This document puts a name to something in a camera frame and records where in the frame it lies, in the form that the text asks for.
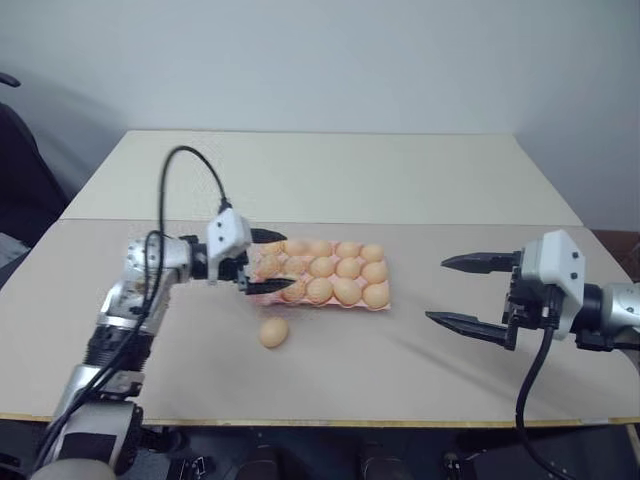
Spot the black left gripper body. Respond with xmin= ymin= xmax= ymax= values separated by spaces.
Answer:
xmin=215 ymin=249 xmax=252 ymax=297

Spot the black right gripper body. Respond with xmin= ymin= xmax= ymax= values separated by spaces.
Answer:
xmin=501 ymin=249 xmax=557 ymax=351

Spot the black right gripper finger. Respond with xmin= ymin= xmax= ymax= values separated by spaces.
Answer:
xmin=424 ymin=310 xmax=516 ymax=350
xmin=440 ymin=251 xmax=522 ymax=275

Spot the pink egg carton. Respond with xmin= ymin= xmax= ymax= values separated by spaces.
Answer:
xmin=246 ymin=240 xmax=394 ymax=314

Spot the black office chair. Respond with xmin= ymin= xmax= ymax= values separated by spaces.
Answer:
xmin=0 ymin=72 xmax=72 ymax=251

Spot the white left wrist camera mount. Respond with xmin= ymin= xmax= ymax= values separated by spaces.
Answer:
xmin=205 ymin=207 xmax=253 ymax=286

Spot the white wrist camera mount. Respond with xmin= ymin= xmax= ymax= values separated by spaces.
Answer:
xmin=519 ymin=229 xmax=587 ymax=342
xmin=205 ymin=207 xmax=253 ymax=286

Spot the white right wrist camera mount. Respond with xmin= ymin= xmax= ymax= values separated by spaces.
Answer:
xmin=519 ymin=229 xmax=587 ymax=342

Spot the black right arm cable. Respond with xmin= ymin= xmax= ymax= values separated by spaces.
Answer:
xmin=513 ymin=298 xmax=567 ymax=480

